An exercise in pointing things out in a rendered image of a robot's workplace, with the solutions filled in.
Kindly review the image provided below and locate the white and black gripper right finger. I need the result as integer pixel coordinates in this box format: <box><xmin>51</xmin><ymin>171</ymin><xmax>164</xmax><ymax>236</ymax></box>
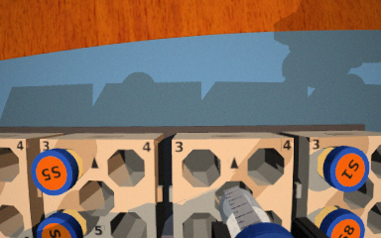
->
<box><xmin>291</xmin><ymin>217</ymin><xmax>329</xmax><ymax>238</ymax></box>

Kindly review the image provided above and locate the light blue bench mat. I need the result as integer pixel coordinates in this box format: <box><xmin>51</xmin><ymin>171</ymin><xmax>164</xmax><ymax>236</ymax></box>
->
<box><xmin>0</xmin><ymin>30</ymin><xmax>381</xmax><ymax>132</ymax></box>

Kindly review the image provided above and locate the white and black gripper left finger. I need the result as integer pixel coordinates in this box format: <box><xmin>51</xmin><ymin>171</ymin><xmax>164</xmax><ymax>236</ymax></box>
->
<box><xmin>211</xmin><ymin>221</ymin><xmax>231</xmax><ymax>238</ymax></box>

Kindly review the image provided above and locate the peach bucket adapter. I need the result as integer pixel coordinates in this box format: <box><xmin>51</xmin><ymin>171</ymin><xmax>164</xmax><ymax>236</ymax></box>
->
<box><xmin>40</xmin><ymin>133</ymin><xmax>166</xmax><ymax>238</ymax></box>
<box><xmin>281</xmin><ymin>130</ymin><xmax>381</xmax><ymax>238</ymax></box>
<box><xmin>0</xmin><ymin>133</ymin><xmax>64</xmax><ymax>238</ymax></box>
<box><xmin>169</xmin><ymin>132</ymin><xmax>294</xmax><ymax>238</ymax></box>

